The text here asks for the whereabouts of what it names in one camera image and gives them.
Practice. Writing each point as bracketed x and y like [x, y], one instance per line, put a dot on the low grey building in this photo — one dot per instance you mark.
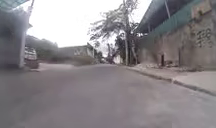
[77, 53]

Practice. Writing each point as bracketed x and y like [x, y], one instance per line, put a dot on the grey asphalt road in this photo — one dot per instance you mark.
[96, 96]

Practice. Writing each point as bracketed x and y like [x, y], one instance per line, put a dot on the utility pole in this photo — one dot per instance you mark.
[126, 33]

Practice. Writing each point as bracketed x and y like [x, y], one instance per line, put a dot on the tree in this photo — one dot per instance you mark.
[112, 26]

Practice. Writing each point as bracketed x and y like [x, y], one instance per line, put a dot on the vehicle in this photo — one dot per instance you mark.
[30, 56]

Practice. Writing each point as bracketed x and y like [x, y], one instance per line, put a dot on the grey concrete pavement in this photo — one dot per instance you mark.
[192, 78]

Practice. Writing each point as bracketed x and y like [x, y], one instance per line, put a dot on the grey building with canopy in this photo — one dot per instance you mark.
[11, 36]

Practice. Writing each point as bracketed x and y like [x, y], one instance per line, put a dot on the green-roofed building with wall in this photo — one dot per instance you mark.
[182, 36]

